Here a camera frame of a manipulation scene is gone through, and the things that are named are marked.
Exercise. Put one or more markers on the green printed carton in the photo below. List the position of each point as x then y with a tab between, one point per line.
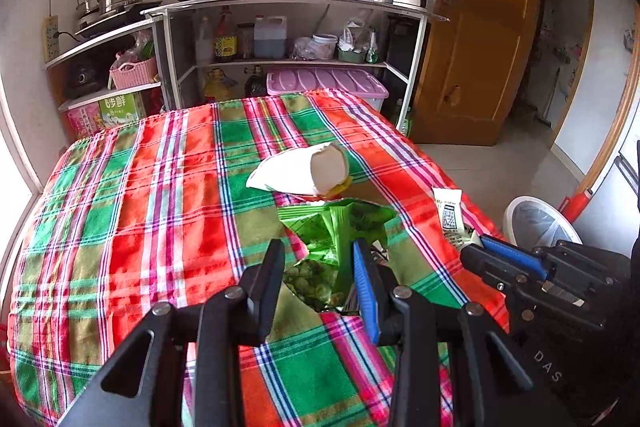
122	109

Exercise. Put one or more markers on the plastic jug with dark liquid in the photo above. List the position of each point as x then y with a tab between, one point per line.
270	39

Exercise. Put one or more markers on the clear plastic bottle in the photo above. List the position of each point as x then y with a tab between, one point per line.
204	44

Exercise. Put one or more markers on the green snack packet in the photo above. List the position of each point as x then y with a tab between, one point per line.
345	227

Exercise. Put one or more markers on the clear plastic bin liner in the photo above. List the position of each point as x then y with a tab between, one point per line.
540	224

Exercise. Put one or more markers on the dark rice cooker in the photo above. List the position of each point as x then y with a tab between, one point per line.
85	79

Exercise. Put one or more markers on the low white shelf unit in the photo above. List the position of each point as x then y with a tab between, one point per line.
100	47

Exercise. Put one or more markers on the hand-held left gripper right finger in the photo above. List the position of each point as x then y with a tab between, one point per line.
367	302

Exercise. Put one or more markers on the white metal shelf unit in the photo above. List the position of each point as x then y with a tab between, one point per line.
300	3

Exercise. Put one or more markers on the pink printed box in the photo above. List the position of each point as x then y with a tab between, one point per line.
84	119

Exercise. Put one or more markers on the sauce bottle with yellow label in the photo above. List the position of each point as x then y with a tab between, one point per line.
225	42

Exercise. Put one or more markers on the yellow cooking oil bottle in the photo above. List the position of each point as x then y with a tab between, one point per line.
217	87

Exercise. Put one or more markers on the black induction cooker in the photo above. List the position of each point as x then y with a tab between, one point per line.
115	23

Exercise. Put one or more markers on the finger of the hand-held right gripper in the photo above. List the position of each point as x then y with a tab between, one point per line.
515	259
495	269

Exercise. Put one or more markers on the grey refrigerator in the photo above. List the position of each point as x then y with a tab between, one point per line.
607	212

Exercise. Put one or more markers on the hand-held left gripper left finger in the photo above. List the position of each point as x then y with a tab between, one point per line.
265	302

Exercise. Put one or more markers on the plaid tablecloth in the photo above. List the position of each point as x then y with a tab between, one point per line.
150	217

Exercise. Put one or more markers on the crumpled clear plastic bag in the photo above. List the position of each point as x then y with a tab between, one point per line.
302	49

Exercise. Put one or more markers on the storage box with pink lid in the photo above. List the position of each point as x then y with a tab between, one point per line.
325	82

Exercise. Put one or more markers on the white plastic tub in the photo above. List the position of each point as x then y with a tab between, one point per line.
325	47

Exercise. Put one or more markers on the white round trash bin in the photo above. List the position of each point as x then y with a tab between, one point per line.
510	219

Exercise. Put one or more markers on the wall power strip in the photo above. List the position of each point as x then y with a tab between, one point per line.
51	39

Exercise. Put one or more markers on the green and white food bags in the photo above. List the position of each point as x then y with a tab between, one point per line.
357	44

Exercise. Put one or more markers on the white paper bag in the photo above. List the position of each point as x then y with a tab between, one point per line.
295	169

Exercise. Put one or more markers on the white printed wrapper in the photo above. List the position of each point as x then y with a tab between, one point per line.
450	217

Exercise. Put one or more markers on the wooden door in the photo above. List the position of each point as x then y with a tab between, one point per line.
480	32

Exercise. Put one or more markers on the pink plastic basket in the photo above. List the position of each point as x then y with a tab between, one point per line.
135	74

